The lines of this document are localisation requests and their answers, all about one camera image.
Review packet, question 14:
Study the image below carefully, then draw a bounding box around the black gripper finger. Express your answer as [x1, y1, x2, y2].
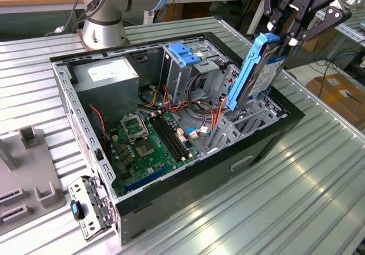
[287, 0, 354, 48]
[262, 0, 303, 50]

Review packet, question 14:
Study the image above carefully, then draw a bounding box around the hard disk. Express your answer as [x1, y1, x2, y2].
[226, 32, 293, 110]

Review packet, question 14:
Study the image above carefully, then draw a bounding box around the power wire with black plug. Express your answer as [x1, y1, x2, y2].
[210, 76, 237, 132]

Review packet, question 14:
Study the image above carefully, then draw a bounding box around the metal disk bay cage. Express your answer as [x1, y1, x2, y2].
[205, 98, 282, 156]

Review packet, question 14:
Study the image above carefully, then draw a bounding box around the metal slat side table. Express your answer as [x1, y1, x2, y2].
[272, 1, 365, 64]

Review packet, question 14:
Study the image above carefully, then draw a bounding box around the cardboard box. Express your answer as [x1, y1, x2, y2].
[306, 74, 365, 127]

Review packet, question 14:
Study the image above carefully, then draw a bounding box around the blue drive cage latch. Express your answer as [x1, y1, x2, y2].
[168, 43, 202, 67]

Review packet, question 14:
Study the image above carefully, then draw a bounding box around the metal optical drive cage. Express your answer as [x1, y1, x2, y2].
[159, 37, 229, 104]

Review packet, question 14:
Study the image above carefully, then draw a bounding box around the black RAM slot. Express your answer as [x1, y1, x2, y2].
[149, 119, 181, 163]
[153, 117, 185, 160]
[157, 115, 188, 158]
[161, 114, 191, 156]

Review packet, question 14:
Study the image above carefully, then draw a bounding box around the grey power supply unit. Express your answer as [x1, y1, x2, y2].
[71, 55, 140, 119]

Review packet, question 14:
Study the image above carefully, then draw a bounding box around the green motherboard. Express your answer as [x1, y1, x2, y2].
[107, 109, 204, 199]

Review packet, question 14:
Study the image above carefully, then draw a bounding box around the CPU socket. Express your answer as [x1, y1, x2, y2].
[133, 139, 157, 159]

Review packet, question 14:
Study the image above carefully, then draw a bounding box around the metal socket cover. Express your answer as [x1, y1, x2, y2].
[119, 112, 151, 144]

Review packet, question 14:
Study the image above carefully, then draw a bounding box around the black open PC case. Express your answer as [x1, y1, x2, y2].
[50, 31, 306, 247]

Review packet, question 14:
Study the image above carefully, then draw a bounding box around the black case fan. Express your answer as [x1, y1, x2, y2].
[87, 103, 112, 156]

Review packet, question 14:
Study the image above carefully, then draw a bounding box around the blue expansion slot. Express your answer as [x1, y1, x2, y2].
[124, 163, 169, 193]

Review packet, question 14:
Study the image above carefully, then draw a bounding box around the grey parts rack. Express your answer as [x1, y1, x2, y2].
[0, 125, 68, 233]

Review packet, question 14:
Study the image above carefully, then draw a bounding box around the thick black cable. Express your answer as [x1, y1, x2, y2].
[186, 72, 213, 113]

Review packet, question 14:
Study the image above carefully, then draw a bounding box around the red orange wire bundle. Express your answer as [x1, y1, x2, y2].
[162, 83, 217, 116]

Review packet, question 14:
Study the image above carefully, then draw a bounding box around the short blue labelled wire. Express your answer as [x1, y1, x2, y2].
[182, 127, 210, 140]

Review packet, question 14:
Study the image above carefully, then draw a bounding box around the yellow black power wire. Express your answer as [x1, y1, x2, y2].
[136, 85, 162, 109]

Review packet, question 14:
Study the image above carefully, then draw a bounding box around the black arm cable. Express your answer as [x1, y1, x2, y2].
[45, 0, 115, 38]

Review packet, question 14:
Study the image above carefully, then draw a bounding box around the metal card retention bracket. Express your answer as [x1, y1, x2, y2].
[67, 175, 118, 243]

